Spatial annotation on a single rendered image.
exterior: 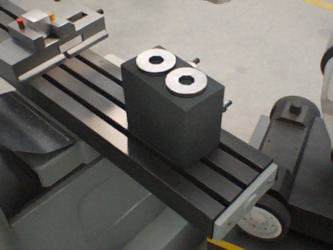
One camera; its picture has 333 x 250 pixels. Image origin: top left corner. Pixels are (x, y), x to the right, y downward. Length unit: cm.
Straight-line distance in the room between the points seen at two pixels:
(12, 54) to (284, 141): 96
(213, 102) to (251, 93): 181
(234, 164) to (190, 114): 20
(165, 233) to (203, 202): 86
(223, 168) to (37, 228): 59
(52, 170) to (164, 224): 72
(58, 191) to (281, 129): 84
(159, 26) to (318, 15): 124
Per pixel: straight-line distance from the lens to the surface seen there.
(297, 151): 158
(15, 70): 127
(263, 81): 282
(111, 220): 158
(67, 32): 133
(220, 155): 102
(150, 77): 93
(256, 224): 152
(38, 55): 129
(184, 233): 181
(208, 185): 96
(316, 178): 154
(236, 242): 154
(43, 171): 120
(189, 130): 89
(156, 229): 179
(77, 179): 129
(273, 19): 349
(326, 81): 126
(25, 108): 132
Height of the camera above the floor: 171
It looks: 43 degrees down
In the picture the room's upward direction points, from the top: 1 degrees counter-clockwise
